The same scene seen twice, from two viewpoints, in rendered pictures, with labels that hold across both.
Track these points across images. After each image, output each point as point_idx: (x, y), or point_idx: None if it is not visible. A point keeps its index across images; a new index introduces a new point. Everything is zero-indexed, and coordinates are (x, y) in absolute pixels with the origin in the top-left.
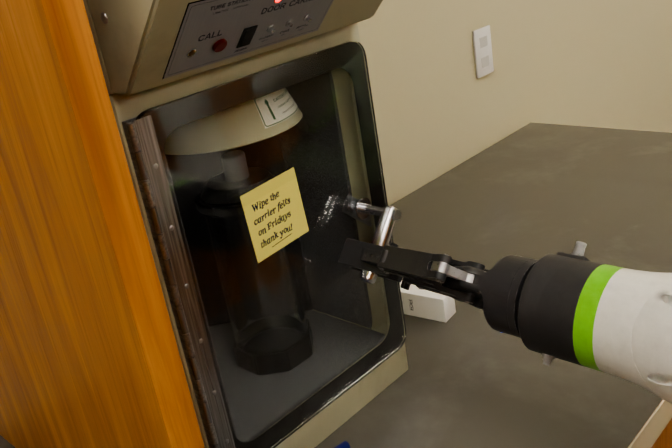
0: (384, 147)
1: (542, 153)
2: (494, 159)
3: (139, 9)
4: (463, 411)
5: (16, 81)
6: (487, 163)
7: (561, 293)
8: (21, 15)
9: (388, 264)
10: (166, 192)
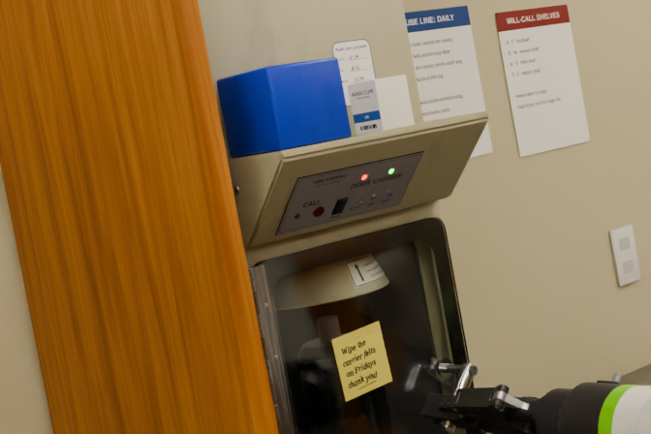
0: (501, 358)
1: None
2: (640, 380)
3: (263, 182)
4: None
5: (176, 232)
6: (632, 384)
7: (590, 404)
8: (189, 185)
9: (459, 403)
10: (272, 326)
